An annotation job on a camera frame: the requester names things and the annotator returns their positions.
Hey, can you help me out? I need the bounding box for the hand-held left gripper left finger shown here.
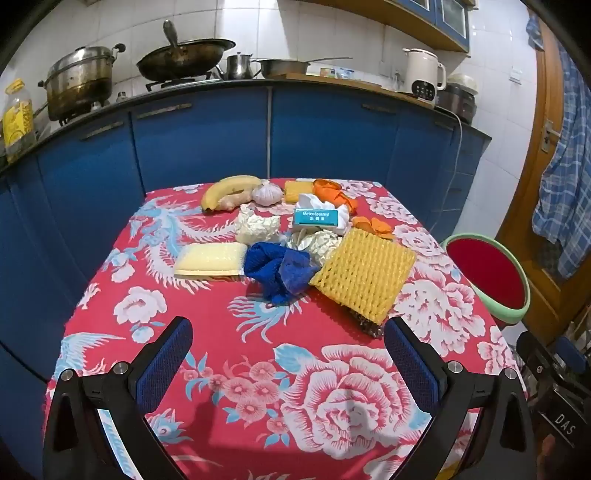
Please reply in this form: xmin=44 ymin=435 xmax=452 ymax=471
xmin=42 ymin=316 xmax=195 ymax=480

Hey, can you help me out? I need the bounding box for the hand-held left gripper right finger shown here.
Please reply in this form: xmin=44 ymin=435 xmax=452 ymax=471
xmin=383 ymin=317 xmax=539 ymax=480

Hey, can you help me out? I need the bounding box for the yellow sponge cloth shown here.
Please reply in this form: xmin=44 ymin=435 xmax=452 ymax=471
xmin=308 ymin=228 xmax=416 ymax=326

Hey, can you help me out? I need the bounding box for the cream foam sheet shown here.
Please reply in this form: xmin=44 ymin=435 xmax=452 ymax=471
xmin=174 ymin=242 xmax=250 ymax=280

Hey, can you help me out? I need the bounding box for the red basin with green rim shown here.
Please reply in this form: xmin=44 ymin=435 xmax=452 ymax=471
xmin=440 ymin=233 xmax=532 ymax=326

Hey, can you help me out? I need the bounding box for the blue mesh cloth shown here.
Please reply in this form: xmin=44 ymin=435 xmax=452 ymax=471
xmin=243 ymin=241 xmax=321 ymax=306

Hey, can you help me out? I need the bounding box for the white paper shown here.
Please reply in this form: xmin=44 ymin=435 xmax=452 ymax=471
xmin=286 ymin=228 xmax=345 ymax=268
xmin=235 ymin=204 xmax=281 ymax=245

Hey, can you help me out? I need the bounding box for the white teal medicine box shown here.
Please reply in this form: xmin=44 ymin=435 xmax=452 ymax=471
xmin=290 ymin=208 xmax=352 ymax=235

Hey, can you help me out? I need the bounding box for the white tissue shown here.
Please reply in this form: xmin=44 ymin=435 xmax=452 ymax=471
xmin=295 ymin=193 xmax=354 ymax=222

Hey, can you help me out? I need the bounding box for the orange peel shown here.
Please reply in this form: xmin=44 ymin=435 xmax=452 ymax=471
xmin=313 ymin=178 xmax=358 ymax=215
xmin=352 ymin=216 xmax=395 ymax=241

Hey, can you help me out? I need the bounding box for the dark speckled scrap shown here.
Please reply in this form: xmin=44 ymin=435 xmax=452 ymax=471
xmin=348 ymin=307 xmax=385 ymax=340

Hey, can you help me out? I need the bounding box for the red floral tablecloth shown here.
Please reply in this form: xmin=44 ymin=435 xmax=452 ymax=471
xmin=42 ymin=178 xmax=529 ymax=480

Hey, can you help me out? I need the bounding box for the dark checkered cloth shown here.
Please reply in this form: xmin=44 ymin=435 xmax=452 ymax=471
xmin=538 ymin=237 xmax=566 ymax=278

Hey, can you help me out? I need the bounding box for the ginger root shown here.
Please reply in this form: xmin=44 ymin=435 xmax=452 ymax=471
xmin=217 ymin=193 xmax=252 ymax=213

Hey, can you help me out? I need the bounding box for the yellow banana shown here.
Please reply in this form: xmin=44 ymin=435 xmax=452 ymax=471
xmin=202 ymin=175 xmax=262 ymax=214

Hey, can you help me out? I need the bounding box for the blue plaid shirt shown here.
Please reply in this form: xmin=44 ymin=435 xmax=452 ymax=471
xmin=526 ymin=14 xmax=591 ymax=280

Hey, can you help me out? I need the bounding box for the garlic bulb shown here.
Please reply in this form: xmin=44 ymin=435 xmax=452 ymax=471
xmin=252 ymin=181 xmax=282 ymax=206

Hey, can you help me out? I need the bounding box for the wooden door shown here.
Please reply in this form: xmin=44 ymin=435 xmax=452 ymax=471
xmin=496 ymin=28 xmax=591 ymax=352

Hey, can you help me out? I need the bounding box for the yellow sponge block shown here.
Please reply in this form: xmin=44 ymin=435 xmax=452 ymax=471
xmin=283 ymin=180 xmax=317 ymax=204

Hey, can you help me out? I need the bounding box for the blue kitchen cabinet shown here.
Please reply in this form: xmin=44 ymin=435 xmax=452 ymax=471
xmin=0 ymin=85 xmax=492 ymax=480

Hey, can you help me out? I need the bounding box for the dark rice cooker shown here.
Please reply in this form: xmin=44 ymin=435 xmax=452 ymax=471
xmin=436 ymin=74 xmax=477 ymax=124

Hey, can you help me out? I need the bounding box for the black gas stove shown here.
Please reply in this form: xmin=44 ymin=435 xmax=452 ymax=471
xmin=55 ymin=74 xmax=225 ymax=125

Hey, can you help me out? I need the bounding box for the yellow oil bottle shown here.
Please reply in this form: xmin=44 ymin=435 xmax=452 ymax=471
xmin=1 ymin=78 xmax=38 ymax=162

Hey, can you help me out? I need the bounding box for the steel steamer pot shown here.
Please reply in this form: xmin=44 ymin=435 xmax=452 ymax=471
xmin=38 ymin=44 xmax=126 ymax=121

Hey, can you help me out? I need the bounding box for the white electric kettle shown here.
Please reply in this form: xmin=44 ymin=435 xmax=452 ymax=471
xmin=402 ymin=47 xmax=448 ymax=101

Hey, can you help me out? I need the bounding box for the wooden cutting board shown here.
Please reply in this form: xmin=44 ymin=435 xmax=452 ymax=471
xmin=277 ymin=71 xmax=384 ymax=88

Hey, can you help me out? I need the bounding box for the black wok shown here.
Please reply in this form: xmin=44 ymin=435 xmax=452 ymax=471
xmin=136 ymin=39 xmax=236 ymax=83

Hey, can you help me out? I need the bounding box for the small steel pot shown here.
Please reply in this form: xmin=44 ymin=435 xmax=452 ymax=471
xmin=225 ymin=52 xmax=259 ymax=80

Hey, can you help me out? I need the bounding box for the steel saucepan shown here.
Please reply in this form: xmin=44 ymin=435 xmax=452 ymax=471
xmin=254 ymin=56 xmax=352 ymax=78

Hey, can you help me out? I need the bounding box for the white power cable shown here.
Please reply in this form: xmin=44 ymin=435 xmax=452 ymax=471
xmin=427 ymin=108 xmax=465 ymax=232

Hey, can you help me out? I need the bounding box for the metal door handle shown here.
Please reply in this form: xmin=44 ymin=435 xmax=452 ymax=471
xmin=541 ymin=119 xmax=561 ymax=154

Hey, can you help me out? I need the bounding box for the blue wall cabinet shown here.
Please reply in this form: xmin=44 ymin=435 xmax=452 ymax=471
xmin=318 ymin=0 xmax=472 ymax=54

